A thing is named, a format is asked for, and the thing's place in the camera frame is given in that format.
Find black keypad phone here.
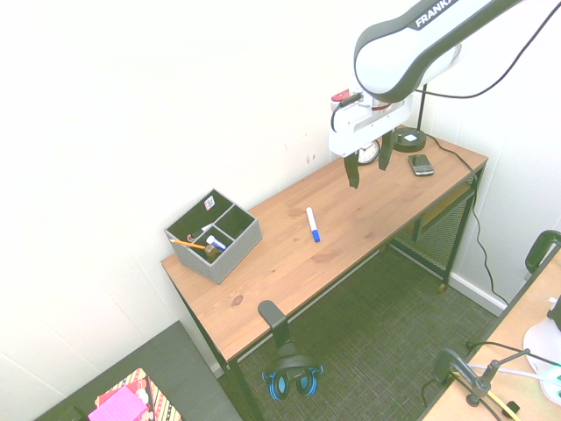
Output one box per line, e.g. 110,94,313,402
407,153,436,178

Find pink notepad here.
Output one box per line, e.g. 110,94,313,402
87,384,151,421

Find white marker with blue cap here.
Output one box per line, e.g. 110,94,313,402
304,206,322,243

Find black alarm clock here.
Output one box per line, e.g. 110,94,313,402
356,139,381,166

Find black lamp power cable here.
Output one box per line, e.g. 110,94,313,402
423,132,510,304

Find black robot camera cable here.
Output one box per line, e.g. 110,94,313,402
415,0,561,100

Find light wooden robot table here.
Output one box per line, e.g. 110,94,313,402
418,245,561,421

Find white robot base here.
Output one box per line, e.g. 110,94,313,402
522,296,561,379

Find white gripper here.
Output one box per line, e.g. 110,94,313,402
328,93,415,190

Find black and blue headphones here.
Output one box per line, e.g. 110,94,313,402
261,340,324,403

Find wooden desk with black frame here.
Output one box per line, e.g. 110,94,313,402
160,124,490,421

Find black curved handle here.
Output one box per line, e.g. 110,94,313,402
524,229,561,274

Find wrist camera with red mount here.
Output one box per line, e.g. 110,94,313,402
330,89,366,109

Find black side table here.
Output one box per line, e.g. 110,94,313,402
32,319,238,421

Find yellow strap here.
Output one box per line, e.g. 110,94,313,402
450,371,521,418

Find striped patterned book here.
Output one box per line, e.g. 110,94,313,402
95,367,183,421

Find wooden shelf under desk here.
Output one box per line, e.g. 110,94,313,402
411,180,478,232

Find grey fabric desk organizer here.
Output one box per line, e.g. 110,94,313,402
163,188,264,286

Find black table clamp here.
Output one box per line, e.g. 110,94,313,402
430,347,532,410

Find black desk lamp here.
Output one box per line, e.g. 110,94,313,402
392,83,430,153

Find orange pencil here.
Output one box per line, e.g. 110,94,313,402
169,238,208,252

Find black headphone hook clamp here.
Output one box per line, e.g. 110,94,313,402
257,300,295,352

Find white green power strip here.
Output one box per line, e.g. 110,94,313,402
537,365,561,399

